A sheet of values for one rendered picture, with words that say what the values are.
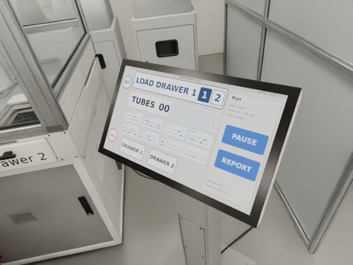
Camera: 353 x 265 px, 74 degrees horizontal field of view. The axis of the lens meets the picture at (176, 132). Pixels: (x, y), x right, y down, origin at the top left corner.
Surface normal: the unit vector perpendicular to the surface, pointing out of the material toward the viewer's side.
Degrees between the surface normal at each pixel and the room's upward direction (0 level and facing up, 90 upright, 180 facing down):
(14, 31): 90
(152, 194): 0
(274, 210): 0
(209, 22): 90
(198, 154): 50
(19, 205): 90
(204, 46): 90
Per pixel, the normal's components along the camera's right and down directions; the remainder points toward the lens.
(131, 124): -0.50, -0.08
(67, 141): 0.15, 0.59
